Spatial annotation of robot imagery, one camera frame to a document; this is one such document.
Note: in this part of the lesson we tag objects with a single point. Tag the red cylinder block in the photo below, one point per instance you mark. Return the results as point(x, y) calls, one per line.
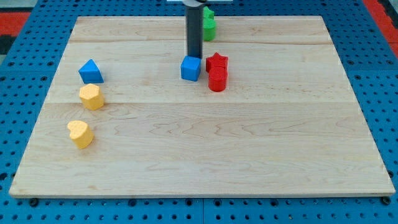
point(217, 79)

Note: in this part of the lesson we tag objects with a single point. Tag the yellow heart block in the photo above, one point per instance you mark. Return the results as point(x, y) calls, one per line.
point(80, 133)

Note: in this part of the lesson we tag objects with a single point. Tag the red star block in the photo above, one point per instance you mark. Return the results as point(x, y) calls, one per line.
point(216, 60)

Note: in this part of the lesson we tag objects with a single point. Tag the blue triangle block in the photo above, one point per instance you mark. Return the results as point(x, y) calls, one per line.
point(90, 73)

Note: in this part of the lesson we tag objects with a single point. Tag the green cylinder block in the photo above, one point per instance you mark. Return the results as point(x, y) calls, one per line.
point(209, 29)

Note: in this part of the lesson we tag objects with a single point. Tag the blue cube block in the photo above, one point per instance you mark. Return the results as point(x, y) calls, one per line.
point(190, 68)

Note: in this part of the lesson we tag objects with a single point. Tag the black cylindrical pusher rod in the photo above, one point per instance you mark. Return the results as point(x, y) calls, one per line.
point(194, 27)

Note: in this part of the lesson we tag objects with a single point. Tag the yellow hexagon block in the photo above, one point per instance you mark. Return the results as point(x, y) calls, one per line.
point(91, 96)

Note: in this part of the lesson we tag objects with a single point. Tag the wooden board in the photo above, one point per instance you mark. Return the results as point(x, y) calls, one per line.
point(287, 125)

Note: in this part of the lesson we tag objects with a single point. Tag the green star block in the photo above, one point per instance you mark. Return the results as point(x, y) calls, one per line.
point(208, 13)

